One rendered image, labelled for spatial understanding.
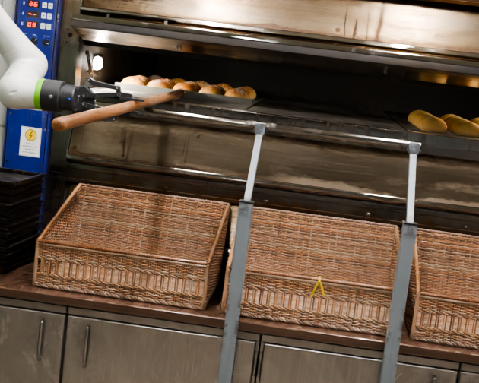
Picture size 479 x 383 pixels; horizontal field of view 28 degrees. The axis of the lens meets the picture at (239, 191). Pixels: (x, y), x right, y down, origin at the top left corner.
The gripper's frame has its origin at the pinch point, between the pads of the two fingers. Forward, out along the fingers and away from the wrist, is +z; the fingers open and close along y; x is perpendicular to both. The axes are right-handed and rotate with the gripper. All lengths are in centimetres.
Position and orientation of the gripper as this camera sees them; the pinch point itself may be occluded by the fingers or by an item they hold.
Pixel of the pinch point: (131, 105)
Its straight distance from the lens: 280.2
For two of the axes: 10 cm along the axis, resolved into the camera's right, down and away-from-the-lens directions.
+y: -1.2, 9.8, 1.5
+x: -0.9, 1.4, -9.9
